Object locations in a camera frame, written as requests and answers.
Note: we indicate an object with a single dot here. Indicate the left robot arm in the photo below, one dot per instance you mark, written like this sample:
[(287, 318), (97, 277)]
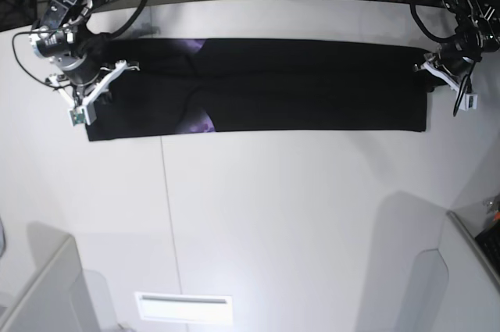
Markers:
[(476, 32)]

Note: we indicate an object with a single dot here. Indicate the black keyboard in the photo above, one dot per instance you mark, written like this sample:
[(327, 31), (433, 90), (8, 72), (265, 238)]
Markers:
[(488, 241)]

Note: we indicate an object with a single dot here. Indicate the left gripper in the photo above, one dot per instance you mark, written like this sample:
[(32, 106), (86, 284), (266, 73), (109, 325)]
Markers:
[(444, 68)]

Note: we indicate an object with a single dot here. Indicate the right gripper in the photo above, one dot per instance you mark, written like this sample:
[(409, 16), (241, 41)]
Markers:
[(82, 80)]

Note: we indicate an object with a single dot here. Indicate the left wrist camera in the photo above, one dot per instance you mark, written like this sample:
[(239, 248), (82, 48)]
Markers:
[(468, 102)]

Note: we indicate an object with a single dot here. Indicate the black T-shirt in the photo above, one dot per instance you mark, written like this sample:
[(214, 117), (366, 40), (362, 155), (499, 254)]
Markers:
[(185, 86)]

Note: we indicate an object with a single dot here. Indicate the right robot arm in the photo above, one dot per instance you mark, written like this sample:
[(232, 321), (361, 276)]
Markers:
[(62, 36)]

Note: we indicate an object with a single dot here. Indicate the white left monitor stand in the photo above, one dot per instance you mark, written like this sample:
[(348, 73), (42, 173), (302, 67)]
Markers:
[(56, 297)]

